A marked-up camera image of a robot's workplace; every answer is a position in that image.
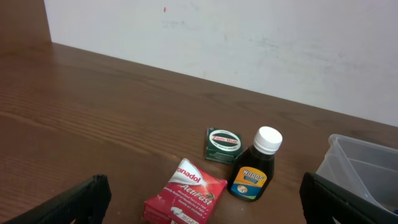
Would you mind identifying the red Panadol ActiFast box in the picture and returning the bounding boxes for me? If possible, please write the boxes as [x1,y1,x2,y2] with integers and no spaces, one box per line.
[142,158,227,224]

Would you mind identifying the clear plastic container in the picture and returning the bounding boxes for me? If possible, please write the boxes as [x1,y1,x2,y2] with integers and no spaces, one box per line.
[316,134,398,215]

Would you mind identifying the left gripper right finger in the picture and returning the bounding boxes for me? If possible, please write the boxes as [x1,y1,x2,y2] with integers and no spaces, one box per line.
[300,172,397,224]

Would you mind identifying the dark syrup bottle white cap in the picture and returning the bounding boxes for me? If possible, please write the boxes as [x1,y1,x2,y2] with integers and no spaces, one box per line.
[227,126,283,202]

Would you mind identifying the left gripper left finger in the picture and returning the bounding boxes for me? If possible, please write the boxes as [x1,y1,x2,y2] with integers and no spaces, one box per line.
[5,174,112,224]

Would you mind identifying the green Zam-Buk box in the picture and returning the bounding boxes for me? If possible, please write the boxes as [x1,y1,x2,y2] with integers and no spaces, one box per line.
[204,127,243,164]

